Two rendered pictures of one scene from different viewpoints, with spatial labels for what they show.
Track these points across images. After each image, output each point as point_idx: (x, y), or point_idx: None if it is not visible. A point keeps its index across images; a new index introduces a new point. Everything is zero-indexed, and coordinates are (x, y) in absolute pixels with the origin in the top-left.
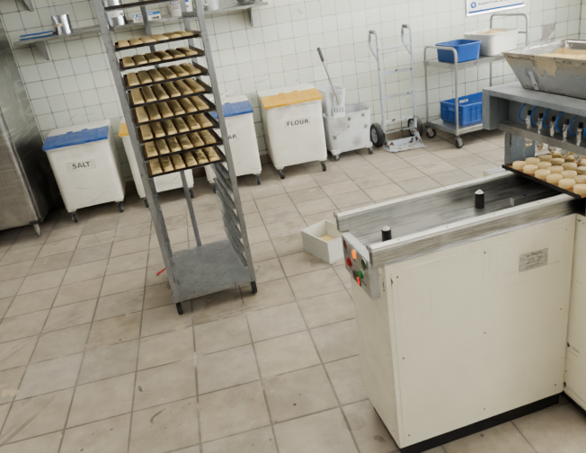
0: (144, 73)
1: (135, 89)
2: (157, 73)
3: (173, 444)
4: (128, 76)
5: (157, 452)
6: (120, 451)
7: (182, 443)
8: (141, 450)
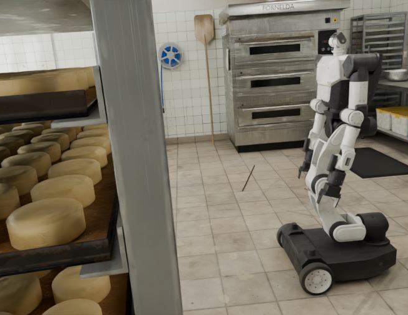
0: (14, 161)
1: (74, 288)
2: None
3: (194, 314)
4: (101, 147)
5: (205, 310)
6: (233, 314)
7: (187, 313)
8: (217, 312)
